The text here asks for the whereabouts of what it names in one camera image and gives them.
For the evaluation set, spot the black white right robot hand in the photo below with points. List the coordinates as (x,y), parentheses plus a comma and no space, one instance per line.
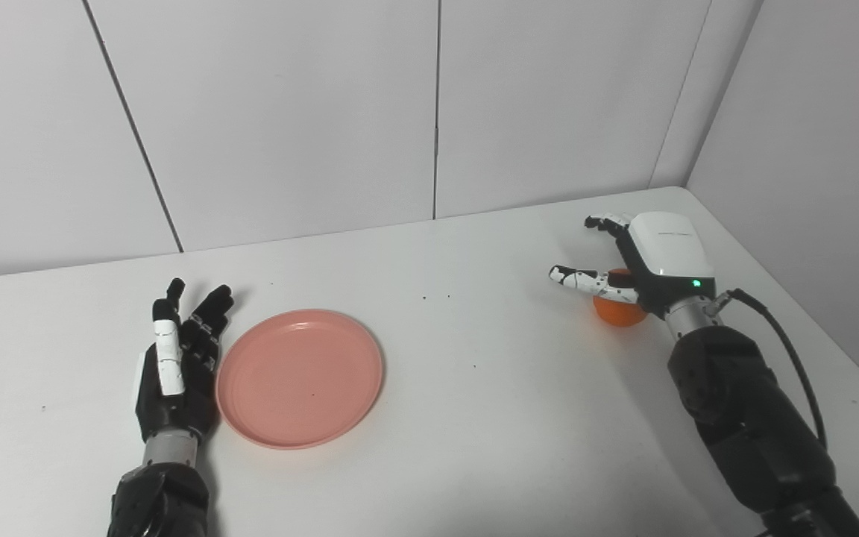
(668,257)

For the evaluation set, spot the orange fruit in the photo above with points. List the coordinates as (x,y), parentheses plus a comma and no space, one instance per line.
(618,313)

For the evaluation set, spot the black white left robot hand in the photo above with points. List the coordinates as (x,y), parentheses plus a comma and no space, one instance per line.
(172,388)

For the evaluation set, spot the pink round plate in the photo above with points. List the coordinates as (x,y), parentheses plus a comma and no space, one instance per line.
(300,379)

